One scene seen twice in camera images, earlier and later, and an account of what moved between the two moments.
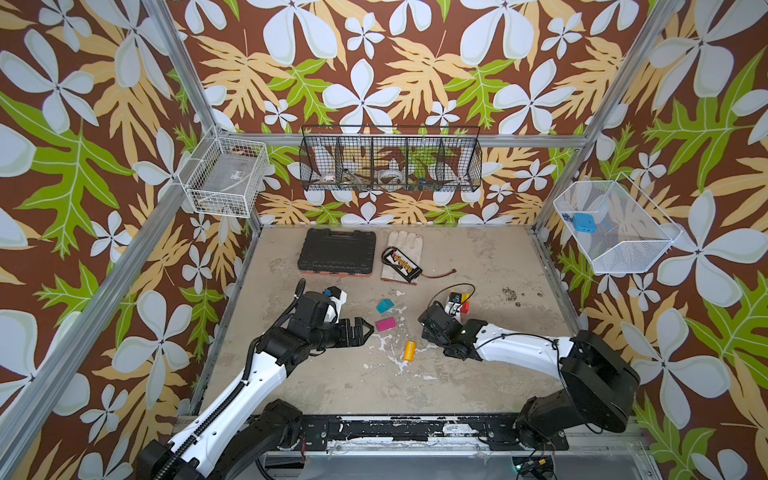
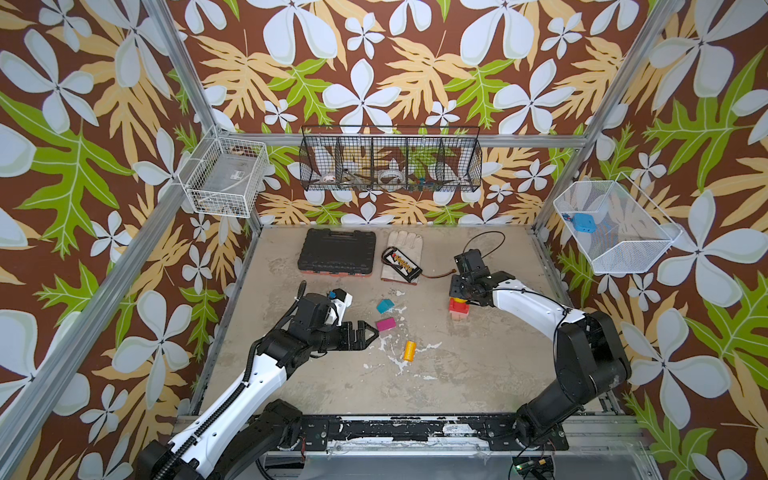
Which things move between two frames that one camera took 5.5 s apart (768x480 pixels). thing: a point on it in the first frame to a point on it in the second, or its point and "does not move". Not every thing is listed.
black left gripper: x=348 y=340 does not move
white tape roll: x=391 y=176 does not move
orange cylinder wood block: x=410 y=350 does not move
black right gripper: x=435 y=324 to x=463 y=285
